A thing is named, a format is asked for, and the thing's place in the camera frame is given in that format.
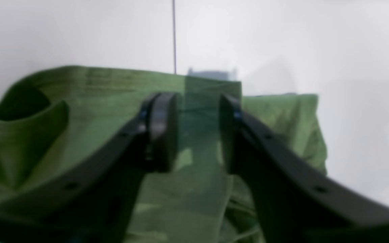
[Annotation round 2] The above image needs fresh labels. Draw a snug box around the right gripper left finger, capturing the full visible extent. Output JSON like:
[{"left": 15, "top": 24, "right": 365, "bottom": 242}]
[{"left": 0, "top": 92, "right": 178, "bottom": 243}]

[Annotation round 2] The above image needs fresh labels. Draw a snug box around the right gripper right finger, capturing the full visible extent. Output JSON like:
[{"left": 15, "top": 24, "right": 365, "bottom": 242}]
[{"left": 219, "top": 95, "right": 389, "bottom": 243}]

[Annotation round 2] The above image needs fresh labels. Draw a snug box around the olive green t-shirt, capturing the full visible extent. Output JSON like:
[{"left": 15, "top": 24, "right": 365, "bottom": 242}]
[{"left": 0, "top": 66, "right": 327, "bottom": 243}]

